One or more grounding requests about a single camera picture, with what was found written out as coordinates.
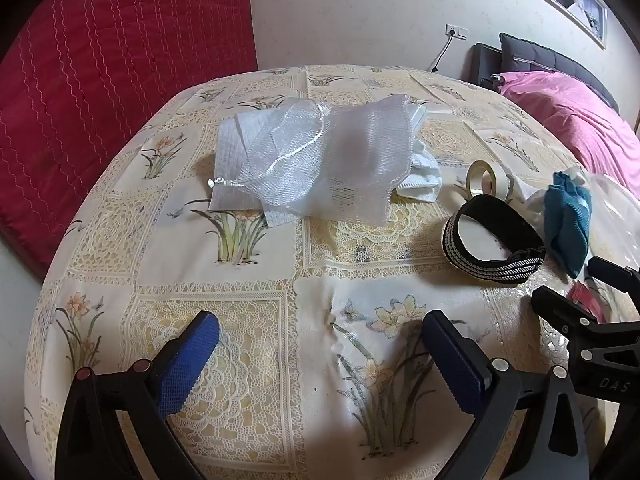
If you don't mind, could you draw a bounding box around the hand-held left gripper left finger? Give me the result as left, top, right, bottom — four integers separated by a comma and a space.
54, 310, 221, 480

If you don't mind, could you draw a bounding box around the white cloth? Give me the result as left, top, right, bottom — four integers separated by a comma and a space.
394, 137, 445, 204

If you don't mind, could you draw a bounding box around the black power cable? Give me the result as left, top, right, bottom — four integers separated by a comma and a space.
429, 32, 453, 72

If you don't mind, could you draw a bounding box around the teal mesh pouch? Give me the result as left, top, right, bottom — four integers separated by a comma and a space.
542, 170, 593, 278

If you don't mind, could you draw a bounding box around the pink duvet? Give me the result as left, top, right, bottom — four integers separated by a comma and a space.
497, 71, 640, 186

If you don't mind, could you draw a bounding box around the grey padded headboard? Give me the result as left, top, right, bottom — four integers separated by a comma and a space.
500, 32, 621, 113

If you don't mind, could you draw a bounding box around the clear plastic bowl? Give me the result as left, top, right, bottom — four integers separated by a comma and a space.
575, 170, 640, 261

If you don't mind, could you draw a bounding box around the red quilted mattress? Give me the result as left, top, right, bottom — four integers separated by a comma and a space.
0, 0, 258, 281

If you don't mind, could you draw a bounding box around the white mesh drawstring pouch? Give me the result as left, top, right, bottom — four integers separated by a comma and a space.
207, 94, 426, 226

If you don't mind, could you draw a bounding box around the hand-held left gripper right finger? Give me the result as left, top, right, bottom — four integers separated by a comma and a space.
422, 309, 588, 480

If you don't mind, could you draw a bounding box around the beige tape roll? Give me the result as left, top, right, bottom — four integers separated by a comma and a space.
465, 160, 523, 201

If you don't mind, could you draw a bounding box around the black striped headband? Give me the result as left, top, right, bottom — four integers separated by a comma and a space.
442, 195, 546, 286

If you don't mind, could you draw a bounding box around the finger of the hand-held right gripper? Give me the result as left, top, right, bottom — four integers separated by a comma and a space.
531, 286, 601, 341
586, 256, 640, 293

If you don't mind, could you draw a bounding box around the white paper towel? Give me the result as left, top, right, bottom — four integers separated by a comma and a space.
207, 109, 281, 228

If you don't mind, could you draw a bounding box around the red plastic piece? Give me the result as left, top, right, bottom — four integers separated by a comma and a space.
570, 280, 608, 323

